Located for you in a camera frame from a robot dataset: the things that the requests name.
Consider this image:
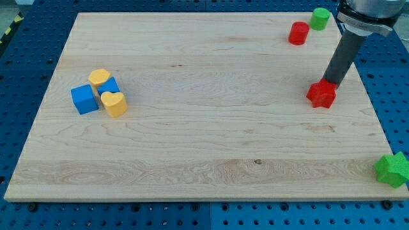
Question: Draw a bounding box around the yellow heart block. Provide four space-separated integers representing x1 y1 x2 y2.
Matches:
100 91 128 118

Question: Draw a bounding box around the green cylinder block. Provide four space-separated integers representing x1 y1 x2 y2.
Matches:
309 8 331 31

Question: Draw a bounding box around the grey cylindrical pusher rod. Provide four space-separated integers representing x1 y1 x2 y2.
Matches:
323 29 367 88

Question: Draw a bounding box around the small blue block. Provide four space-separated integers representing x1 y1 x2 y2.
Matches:
97 77 120 95

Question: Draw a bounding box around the red cylinder block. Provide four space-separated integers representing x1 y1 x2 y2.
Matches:
288 21 310 45

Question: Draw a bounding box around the yellow hexagon block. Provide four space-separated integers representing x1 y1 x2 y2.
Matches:
88 68 111 88

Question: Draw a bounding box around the blue cube block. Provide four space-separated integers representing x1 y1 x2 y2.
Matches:
70 84 99 114

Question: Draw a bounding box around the green star block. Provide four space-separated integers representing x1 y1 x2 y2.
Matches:
373 151 408 188

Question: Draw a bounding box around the wooden board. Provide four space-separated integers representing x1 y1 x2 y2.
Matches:
4 12 408 203

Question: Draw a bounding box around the red star block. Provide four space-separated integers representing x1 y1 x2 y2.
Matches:
306 79 337 109

